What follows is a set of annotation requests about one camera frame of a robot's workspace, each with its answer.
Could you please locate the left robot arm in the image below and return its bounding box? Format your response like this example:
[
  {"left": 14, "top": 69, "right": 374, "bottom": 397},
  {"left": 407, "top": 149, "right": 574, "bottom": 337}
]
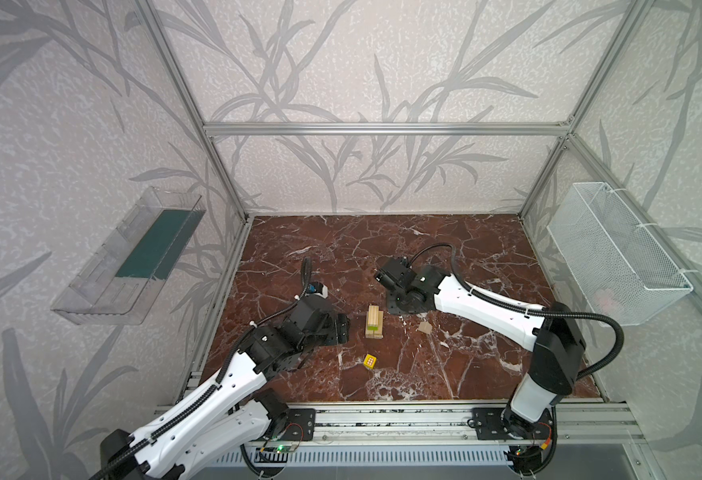
[{"left": 94, "top": 294, "right": 349, "bottom": 479}]

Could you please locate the right black corrugated cable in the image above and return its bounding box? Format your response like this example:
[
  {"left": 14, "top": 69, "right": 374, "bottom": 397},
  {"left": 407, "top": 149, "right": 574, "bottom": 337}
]
[{"left": 406, "top": 242, "right": 625, "bottom": 380}]

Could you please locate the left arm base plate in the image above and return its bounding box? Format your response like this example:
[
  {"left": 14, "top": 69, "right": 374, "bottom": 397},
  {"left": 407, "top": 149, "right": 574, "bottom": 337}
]
[{"left": 258, "top": 408, "right": 317, "bottom": 442}]

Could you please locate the black corrugated cable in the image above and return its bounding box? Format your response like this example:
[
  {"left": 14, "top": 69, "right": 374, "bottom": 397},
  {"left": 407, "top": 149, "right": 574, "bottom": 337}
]
[
  {"left": 406, "top": 242, "right": 625, "bottom": 380},
  {"left": 86, "top": 256, "right": 315, "bottom": 480}
]

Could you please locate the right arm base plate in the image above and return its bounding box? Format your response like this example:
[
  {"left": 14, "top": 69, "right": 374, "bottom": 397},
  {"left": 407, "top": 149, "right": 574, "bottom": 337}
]
[{"left": 467, "top": 407, "right": 555, "bottom": 443}]

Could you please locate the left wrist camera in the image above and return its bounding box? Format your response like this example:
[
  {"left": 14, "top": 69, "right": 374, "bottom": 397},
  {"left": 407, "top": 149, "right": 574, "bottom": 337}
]
[{"left": 306, "top": 281, "right": 329, "bottom": 298}]

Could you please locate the yellow window block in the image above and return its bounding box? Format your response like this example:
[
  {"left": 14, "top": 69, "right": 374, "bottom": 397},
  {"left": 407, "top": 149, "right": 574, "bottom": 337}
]
[{"left": 363, "top": 354, "right": 377, "bottom": 370}]

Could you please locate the left black corrugated cable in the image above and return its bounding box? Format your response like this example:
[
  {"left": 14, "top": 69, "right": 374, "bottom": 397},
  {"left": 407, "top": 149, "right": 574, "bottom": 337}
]
[{"left": 86, "top": 256, "right": 315, "bottom": 480}]

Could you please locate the white wire mesh basket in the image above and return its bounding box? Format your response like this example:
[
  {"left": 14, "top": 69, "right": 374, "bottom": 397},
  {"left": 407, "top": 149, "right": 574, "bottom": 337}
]
[{"left": 548, "top": 182, "right": 694, "bottom": 326}]

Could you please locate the aluminium mounting rail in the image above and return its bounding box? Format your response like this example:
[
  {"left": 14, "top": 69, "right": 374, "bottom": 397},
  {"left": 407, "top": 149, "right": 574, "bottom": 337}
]
[{"left": 290, "top": 398, "right": 646, "bottom": 448}]

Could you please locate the grooved wooden block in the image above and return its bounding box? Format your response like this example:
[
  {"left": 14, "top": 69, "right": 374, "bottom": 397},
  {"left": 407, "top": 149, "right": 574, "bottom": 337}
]
[{"left": 366, "top": 305, "right": 383, "bottom": 328}]

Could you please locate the clear plastic wall bin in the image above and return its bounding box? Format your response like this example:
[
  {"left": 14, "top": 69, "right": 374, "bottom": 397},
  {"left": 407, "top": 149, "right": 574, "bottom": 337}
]
[{"left": 51, "top": 187, "right": 206, "bottom": 326}]

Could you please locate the small wooden block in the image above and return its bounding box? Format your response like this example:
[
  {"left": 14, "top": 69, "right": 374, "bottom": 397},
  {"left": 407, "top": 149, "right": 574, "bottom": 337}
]
[{"left": 418, "top": 321, "right": 433, "bottom": 334}]

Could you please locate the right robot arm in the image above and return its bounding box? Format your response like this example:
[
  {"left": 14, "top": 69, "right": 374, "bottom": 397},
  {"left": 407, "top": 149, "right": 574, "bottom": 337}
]
[{"left": 375, "top": 258, "right": 586, "bottom": 424}]

